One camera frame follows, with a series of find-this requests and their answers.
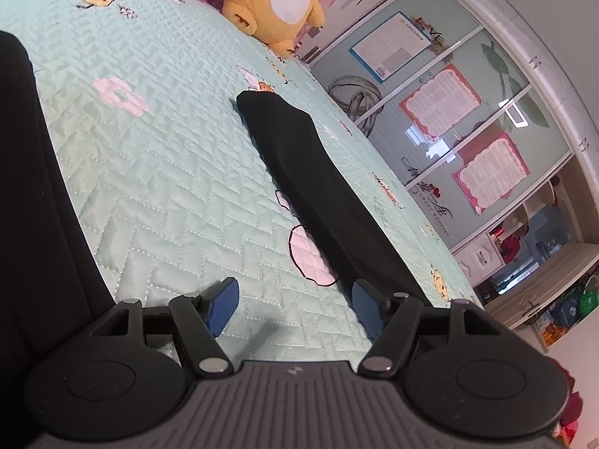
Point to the blue printed bag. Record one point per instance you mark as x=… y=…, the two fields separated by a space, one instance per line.
x=571 y=308

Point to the green plastic bag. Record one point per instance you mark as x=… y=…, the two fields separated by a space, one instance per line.
x=590 y=301

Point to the orange snack box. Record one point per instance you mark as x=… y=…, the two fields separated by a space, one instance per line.
x=554 y=332

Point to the orange bordered paper poster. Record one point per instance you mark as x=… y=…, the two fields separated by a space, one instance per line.
x=440 y=103

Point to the black pants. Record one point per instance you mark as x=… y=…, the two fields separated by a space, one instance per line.
x=304 y=173

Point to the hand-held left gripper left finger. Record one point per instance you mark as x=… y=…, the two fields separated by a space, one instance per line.
x=224 y=304

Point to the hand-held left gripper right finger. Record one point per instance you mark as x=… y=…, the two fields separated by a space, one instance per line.
x=365 y=306

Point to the yellow plush toy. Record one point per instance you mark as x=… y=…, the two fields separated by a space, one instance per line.
x=262 y=9

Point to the white drawer cabinet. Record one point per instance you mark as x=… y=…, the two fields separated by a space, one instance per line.
x=479 y=257

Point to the blue bordered paper poster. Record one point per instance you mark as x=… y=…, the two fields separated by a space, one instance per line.
x=390 y=46

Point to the white sliding door wardrobe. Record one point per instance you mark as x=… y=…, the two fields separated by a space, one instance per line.
x=421 y=159

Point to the white door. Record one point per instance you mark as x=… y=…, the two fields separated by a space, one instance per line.
x=552 y=285

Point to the dark red blanket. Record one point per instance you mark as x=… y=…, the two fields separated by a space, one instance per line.
x=571 y=402

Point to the bee print quilted bedspread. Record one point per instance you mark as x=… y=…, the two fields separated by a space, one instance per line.
x=164 y=173

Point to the pink bordered paper poster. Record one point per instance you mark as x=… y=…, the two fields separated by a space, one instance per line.
x=491 y=173

